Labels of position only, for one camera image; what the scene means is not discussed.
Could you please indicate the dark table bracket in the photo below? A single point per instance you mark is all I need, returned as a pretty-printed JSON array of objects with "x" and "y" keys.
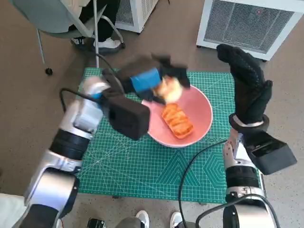
[
  {"x": 116, "y": 196},
  {"x": 203, "y": 204}
]

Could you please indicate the black left hand blue tape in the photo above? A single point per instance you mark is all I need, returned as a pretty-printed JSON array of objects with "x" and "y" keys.
[{"x": 140, "y": 71}]

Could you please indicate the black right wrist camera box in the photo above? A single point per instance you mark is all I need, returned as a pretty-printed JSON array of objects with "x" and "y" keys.
[{"x": 270, "y": 152}]

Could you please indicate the grey chair with metal legs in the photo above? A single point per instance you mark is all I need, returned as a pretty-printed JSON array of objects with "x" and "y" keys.
[{"x": 54, "y": 16}]

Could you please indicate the pink bowl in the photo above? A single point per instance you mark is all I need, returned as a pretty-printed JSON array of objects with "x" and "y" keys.
[{"x": 202, "y": 111}]

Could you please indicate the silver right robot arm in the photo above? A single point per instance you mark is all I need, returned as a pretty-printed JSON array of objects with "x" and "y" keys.
[{"x": 240, "y": 175}]

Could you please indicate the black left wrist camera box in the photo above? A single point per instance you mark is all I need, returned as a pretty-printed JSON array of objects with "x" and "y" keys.
[{"x": 128, "y": 116}]

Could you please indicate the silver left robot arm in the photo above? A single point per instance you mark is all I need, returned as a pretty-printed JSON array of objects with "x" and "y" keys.
[{"x": 80, "y": 116}]

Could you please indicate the black gloved right hand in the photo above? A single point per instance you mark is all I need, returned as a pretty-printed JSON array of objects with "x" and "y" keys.
[{"x": 249, "y": 88}]

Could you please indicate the round pale toy bread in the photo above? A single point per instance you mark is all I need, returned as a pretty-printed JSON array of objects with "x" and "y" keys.
[{"x": 171, "y": 91}]

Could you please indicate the long orange toy bread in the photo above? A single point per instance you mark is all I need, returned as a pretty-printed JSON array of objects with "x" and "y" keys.
[{"x": 178, "y": 121}]

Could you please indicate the small white grille appliance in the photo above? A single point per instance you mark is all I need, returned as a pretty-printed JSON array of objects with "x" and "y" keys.
[{"x": 135, "y": 14}]

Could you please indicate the large white grille appliance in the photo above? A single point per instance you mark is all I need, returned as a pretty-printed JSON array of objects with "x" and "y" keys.
[{"x": 249, "y": 23}]

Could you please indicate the seated person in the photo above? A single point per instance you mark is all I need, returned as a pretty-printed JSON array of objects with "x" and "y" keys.
[{"x": 104, "y": 23}]

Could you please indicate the standing person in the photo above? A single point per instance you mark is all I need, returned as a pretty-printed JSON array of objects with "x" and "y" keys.
[{"x": 142, "y": 217}]

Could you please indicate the green cutting mat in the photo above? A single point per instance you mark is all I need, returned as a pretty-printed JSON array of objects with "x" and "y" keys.
[{"x": 147, "y": 171}]

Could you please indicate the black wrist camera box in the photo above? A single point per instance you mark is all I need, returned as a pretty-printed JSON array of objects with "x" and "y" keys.
[
  {"x": 270, "y": 152},
  {"x": 128, "y": 116}
]

